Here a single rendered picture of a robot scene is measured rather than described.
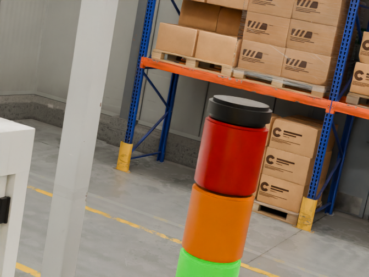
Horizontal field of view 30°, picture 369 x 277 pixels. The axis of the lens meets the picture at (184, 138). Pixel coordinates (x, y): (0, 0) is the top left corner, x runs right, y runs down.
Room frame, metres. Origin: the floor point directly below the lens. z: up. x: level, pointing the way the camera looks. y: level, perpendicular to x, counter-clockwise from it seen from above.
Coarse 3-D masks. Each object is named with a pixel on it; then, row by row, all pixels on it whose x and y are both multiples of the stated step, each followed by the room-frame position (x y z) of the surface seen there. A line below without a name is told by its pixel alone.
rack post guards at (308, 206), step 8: (120, 144) 9.34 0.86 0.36; (128, 144) 9.27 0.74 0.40; (120, 152) 9.31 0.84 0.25; (128, 152) 9.27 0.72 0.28; (120, 160) 9.30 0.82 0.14; (128, 160) 9.29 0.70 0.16; (120, 168) 9.29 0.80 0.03; (128, 168) 9.32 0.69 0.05; (304, 200) 8.09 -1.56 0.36; (312, 200) 8.05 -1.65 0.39; (304, 208) 8.08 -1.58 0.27; (312, 208) 8.05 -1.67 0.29; (304, 216) 8.07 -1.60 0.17; (312, 216) 8.05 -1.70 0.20; (304, 224) 8.06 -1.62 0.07; (312, 232) 8.02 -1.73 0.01
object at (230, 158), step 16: (208, 128) 0.52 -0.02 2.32; (224, 128) 0.51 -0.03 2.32; (240, 128) 0.51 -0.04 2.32; (256, 128) 0.51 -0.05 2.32; (208, 144) 0.51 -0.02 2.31; (224, 144) 0.50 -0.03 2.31; (240, 144) 0.50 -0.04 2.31; (256, 144) 0.51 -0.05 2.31; (208, 160) 0.51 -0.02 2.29; (224, 160) 0.50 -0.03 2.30; (240, 160) 0.50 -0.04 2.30; (256, 160) 0.51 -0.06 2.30; (208, 176) 0.51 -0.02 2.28; (224, 176) 0.50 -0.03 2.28; (240, 176) 0.50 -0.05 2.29; (256, 176) 0.52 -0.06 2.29; (224, 192) 0.51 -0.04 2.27; (240, 192) 0.51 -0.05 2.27
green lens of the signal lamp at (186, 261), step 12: (180, 252) 0.53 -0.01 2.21; (180, 264) 0.52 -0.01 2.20; (192, 264) 0.51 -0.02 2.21; (204, 264) 0.51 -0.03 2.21; (216, 264) 0.51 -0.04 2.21; (228, 264) 0.51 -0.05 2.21; (240, 264) 0.52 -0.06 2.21; (180, 276) 0.52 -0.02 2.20; (192, 276) 0.51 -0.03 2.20; (204, 276) 0.50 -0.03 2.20; (216, 276) 0.50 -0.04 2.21; (228, 276) 0.51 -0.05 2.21
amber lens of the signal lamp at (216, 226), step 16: (192, 192) 0.52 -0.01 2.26; (208, 192) 0.51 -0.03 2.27; (192, 208) 0.52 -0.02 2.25; (208, 208) 0.51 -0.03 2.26; (224, 208) 0.50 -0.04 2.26; (240, 208) 0.51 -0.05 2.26; (192, 224) 0.51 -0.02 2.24; (208, 224) 0.50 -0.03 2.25; (224, 224) 0.50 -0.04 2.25; (240, 224) 0.51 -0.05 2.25; (192, 240) 0.51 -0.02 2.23; (208, 240) 0.50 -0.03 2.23; (224, 240) 0.50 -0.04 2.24; (240, 240) 0.51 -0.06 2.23; (208, 256) 0.50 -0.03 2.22; (224, 256) 0.51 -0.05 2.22; (240, 256) 0.52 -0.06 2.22
